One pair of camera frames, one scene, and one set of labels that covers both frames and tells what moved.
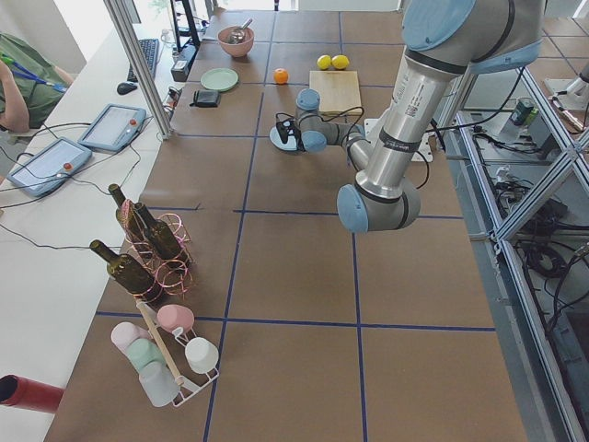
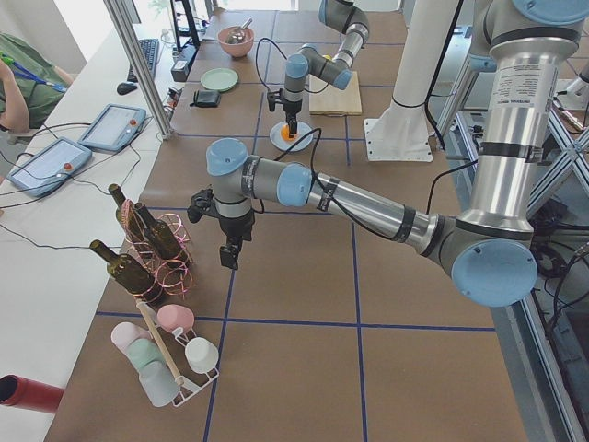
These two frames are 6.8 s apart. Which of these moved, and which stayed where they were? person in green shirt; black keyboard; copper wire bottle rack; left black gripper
Moved: left black gripper
Stayed: copper wire bottle rack; black keyboard; person in green shirt
